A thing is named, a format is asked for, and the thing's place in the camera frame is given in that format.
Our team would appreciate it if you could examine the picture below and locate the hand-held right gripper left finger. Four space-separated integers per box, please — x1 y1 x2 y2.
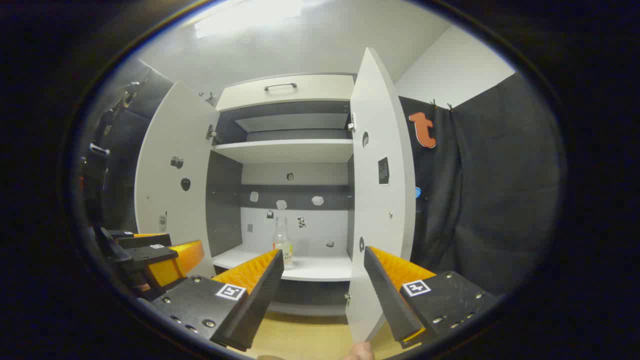
150 248 285 352

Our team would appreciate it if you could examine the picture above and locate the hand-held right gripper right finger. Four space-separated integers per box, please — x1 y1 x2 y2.
363 245 500 349

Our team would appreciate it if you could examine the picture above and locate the white cabinet door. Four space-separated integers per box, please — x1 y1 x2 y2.
134 80 221 278
345 47 417 346

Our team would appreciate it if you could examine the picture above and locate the clear glass bottle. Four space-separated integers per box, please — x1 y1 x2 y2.
272 216 295 271

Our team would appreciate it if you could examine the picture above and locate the white cabinet shelf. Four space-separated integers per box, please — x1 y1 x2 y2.
212 138 354 164
212 244 353 282

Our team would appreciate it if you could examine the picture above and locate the grey white cabinet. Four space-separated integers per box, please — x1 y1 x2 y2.
206 73 357 317

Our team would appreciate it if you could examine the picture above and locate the white cabinet drawer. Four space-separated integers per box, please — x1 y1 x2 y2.
215 74 356 112

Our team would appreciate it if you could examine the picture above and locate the black metal stand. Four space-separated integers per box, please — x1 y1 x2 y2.
85 80 138 166

